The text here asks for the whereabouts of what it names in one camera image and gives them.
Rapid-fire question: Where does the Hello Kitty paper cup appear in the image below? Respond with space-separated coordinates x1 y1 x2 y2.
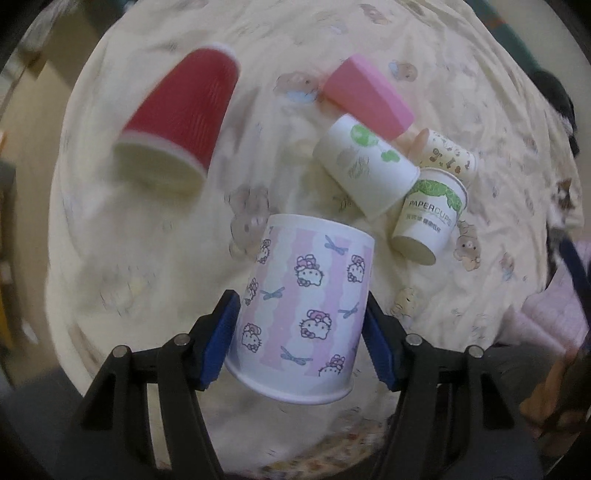
225 214 375 405

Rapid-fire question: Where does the white Papercups green print cup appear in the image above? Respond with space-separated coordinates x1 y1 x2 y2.
391 167 468 266

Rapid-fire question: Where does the white cup green tree print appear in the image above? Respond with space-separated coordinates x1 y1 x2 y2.
312 114 420 220

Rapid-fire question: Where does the red ribbed paper cup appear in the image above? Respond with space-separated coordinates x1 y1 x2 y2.
113 43 240 194

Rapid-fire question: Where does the small cartoon print paper cup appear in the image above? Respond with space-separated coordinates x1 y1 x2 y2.
417 129 478 187

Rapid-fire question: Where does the pink cup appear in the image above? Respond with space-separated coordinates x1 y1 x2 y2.
322 54 415 140

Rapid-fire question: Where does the cream cartoon print duvet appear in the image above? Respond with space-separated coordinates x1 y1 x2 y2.
46 1 584 479

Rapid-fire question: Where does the black clothes pile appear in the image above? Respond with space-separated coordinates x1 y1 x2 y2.
530 70 580 157

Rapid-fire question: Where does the teal headboard cushion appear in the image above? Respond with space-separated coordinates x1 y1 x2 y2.
466 0 543 78

